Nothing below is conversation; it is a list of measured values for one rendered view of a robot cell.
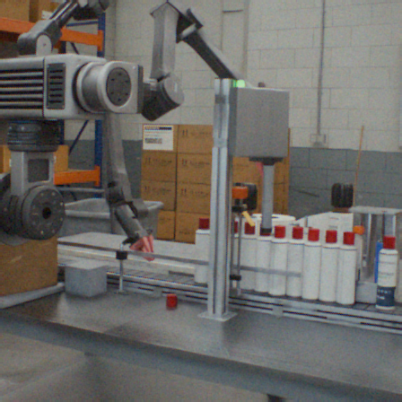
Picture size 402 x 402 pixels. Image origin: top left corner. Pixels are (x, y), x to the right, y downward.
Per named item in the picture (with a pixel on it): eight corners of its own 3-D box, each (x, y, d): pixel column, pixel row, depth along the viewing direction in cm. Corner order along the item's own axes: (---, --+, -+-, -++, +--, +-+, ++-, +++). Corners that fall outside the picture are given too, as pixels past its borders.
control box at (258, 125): (288, 157, 188) (290, 90, 187) (235, 157, 181) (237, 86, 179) (268, 155, 197) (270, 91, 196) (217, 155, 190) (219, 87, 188)
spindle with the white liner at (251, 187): (259, 267, 235) (263, 182, 233) (249, 272, 228) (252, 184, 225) (236, 264, 240) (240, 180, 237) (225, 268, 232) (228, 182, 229)
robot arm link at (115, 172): (91, 88, 234) (112, 76, 229) (101, 91, 239) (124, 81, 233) (100, 205, 222) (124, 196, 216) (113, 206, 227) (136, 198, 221)
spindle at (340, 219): (353, 257, 252) (357, 182, 249) (346, 261, 244) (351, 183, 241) (331, 255, 256) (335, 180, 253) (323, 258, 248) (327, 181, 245)
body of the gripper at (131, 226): (154, 232, 223) (143, 214, 225) (136, 236, 214) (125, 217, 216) (141, 242, 226) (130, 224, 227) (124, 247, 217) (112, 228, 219)
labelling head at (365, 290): (398, 296, 196) (404, 210, 194) (388, 306, 185) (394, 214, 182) (353, 290, 203) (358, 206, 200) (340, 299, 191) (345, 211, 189)
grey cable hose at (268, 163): (274, 232, 188) (277, 157, 186) (269, 234, 185) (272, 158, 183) (262, 231, 190) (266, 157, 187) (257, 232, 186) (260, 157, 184)
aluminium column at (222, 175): (228, 314, 192) (235, 78, 186) (221, 318, 188) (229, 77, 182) (214, 312, 194) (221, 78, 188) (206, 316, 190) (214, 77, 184)
